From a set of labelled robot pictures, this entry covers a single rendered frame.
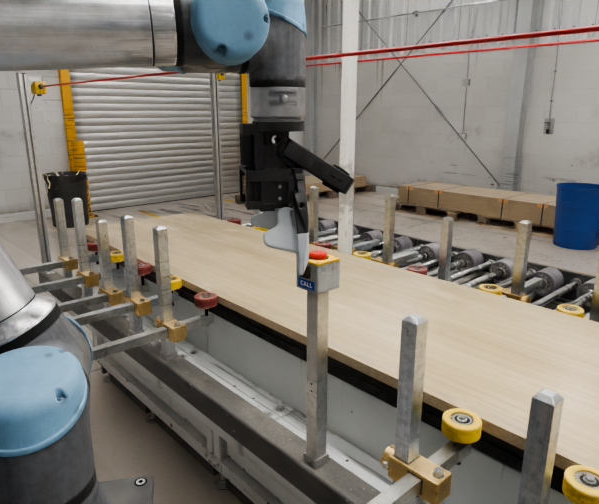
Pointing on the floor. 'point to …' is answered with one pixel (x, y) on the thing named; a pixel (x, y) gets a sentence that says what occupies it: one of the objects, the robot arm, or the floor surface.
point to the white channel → (348, 120)
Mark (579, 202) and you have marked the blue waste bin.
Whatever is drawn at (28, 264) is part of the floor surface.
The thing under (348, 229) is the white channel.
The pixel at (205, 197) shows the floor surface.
